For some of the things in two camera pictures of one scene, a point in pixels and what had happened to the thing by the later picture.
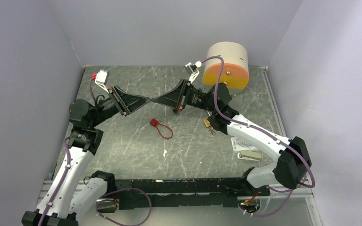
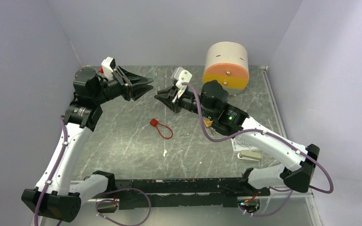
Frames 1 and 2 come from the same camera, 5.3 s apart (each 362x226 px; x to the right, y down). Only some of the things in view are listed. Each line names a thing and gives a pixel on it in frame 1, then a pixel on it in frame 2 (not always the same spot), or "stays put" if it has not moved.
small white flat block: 249,155 stays put
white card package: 239,144 stays put
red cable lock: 154,122 stays put
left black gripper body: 119,104 -> 126,89
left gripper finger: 132,102 -> 138,90
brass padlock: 207,123 stays put
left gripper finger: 121,92 -> 132,78
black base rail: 196,193 stays put
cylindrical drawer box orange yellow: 235,73 stays put
